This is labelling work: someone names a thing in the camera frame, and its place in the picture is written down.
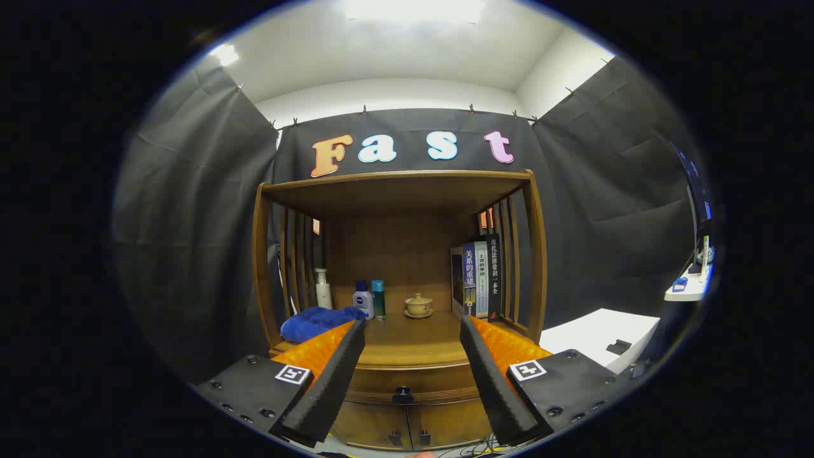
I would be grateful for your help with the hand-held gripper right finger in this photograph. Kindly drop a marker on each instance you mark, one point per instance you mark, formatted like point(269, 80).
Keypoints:
point(496, 388)

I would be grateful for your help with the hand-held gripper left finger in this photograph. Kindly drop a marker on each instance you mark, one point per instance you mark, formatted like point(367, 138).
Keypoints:
point(331, 388)

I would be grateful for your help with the wooden drawer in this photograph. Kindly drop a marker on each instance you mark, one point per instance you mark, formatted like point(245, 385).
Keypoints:
point(413, 378)

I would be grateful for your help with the wooden cabinet door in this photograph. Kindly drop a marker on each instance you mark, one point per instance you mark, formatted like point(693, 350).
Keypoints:
point(369, 426)
point(451, 423)

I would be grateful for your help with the wooden countertop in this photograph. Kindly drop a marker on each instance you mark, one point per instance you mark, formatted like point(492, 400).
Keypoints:
point(407, 337)

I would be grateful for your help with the wooden cabinet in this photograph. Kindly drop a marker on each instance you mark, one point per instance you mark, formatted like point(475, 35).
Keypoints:
point(394, 254)

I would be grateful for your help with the blue towel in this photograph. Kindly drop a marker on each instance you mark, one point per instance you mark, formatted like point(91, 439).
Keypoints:
point(311, 323)

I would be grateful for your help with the white bottle with blue cap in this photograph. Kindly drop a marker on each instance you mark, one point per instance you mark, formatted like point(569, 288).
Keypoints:
point(363, 302)

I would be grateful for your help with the white pump bottle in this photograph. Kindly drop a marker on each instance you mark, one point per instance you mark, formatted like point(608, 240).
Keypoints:
point(324, 296)

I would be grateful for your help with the teal bottle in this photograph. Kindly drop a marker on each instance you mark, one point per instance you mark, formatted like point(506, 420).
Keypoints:
point(378, 299)

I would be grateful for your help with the book with pale spine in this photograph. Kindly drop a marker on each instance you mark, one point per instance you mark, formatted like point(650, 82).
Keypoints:
point(481, 280)

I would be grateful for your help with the thick book with blue spine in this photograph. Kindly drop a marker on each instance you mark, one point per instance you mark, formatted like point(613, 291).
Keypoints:
point(469, 280)

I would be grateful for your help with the beige lidded teacup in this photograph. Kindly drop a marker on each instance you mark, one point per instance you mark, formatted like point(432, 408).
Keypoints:
point(419, 307)

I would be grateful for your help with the black book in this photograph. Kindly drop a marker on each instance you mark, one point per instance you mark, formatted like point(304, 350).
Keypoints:
point(494, 273)

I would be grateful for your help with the small blue object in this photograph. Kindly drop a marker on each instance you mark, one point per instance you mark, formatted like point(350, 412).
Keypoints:
point(680, 284)

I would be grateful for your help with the black backdrop cloth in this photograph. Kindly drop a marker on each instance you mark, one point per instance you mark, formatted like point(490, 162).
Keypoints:
point(191, 222)

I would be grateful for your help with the white side desk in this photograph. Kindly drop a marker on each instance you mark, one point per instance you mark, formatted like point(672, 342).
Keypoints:
point(690, 289)

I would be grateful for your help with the dark monitor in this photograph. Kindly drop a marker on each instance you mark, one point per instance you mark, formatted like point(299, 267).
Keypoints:
point(696, 184)

